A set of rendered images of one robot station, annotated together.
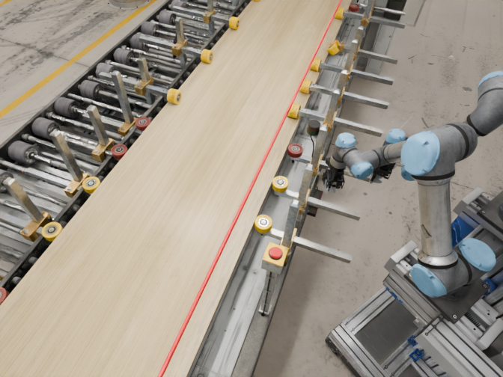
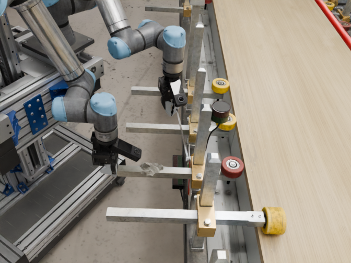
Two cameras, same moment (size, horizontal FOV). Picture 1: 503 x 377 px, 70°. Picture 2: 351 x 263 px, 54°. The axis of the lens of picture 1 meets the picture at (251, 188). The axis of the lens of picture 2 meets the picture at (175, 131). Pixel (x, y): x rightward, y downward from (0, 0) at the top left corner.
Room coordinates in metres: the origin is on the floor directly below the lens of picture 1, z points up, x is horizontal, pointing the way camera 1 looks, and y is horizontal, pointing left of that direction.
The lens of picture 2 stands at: (2.06, -0.72, 1.83)
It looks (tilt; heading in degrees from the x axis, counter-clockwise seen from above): 43 degrees down; 159
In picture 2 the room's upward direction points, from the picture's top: 5 degrees clockwise
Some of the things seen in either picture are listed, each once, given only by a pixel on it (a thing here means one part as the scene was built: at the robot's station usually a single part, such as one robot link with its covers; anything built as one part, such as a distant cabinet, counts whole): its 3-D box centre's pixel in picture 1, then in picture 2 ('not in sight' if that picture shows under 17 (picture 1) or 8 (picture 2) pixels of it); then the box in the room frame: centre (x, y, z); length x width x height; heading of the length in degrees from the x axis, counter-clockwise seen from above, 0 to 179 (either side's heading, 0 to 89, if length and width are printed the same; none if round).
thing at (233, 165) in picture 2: (294, 155); (230, 173); (1.36, -0.22, 0.85); 0.08 x 0.08 x 0.11
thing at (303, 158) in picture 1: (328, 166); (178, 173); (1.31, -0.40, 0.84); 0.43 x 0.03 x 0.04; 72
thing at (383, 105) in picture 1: (345, 95); not in sight; (1.79, -0.52, 0.95); 0.50 x 0.04 x 0.04; 72
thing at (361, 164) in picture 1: (361, 163); (150, 35); (0.98, -0.43, 1.23); 0.11 x 0.11 x 0.08; 26
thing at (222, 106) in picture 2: (311, 140); (216, 130); (1.30, -0.28, 1.03); 0.06 x 0.06 x 0.22; 72
